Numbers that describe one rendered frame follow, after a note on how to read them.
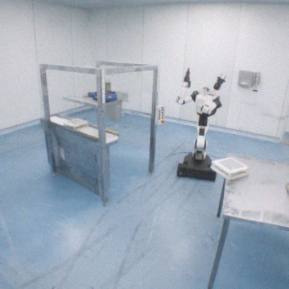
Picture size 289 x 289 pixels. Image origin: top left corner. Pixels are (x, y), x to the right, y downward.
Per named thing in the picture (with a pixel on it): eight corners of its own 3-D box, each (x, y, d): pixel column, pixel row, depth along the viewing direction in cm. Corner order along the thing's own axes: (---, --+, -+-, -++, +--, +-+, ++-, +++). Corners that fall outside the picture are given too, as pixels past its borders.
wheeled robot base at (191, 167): (182, 159, 423) (184, 140, 411) (212, 162, 412) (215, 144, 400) (179, 175, 366) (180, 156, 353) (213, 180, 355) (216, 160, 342)
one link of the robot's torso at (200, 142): (193, 149, 353) (197, 123, 374) (205, 151, 349) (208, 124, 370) (193, 144, 340) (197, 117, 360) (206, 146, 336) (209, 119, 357)
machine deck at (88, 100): (121, 102, 278) (122, 99, 277) (97, 108, 250) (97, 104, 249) (86, 95, 312) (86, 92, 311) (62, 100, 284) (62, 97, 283)
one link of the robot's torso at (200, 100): (204, 112, 381) (207, 89, 368) (220, 117, 354) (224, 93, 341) (190, 113, 367) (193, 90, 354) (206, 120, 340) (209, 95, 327)
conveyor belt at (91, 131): (118, 140, 292) (118, 136, 291) (102, 146, 274) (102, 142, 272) (55, 119, 367) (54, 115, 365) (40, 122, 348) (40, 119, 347)
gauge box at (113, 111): (122, 119, 285) (122, 102, 278) (115, 120, 278) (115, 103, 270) (108, 115, 298) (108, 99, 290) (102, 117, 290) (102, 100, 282)
